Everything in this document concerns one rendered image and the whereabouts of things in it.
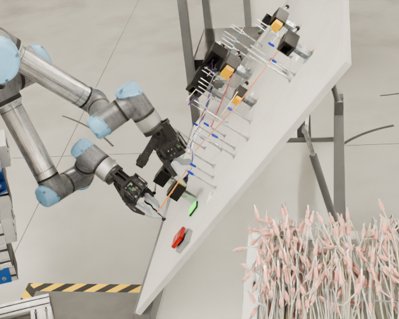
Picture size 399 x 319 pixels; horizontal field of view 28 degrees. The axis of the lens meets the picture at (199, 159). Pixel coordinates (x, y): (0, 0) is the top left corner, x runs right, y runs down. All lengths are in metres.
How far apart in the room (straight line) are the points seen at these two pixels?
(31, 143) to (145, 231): 1.83
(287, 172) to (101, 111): 1.01
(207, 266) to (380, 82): 3.22
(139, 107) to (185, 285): 0.62
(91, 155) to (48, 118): 3.13
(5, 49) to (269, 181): 1.30
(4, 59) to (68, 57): 4.45
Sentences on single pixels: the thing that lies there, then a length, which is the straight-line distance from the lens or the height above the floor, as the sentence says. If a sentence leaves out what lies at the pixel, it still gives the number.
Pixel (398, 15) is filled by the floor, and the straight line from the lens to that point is 6.83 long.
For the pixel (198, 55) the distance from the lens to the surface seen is 3.41.
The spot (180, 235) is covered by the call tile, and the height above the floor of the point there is 1.13.
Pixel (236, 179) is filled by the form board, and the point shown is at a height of 1.29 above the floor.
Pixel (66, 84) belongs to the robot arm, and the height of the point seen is 1.48.
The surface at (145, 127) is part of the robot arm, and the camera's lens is 2.39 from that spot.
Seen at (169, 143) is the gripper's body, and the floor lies 1.29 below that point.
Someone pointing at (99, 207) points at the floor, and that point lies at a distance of 4.55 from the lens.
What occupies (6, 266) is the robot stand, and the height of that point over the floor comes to 0.94.
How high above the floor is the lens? 2.46
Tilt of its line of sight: 30 degrees down
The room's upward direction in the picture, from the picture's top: 7 degrees counter-clockwise
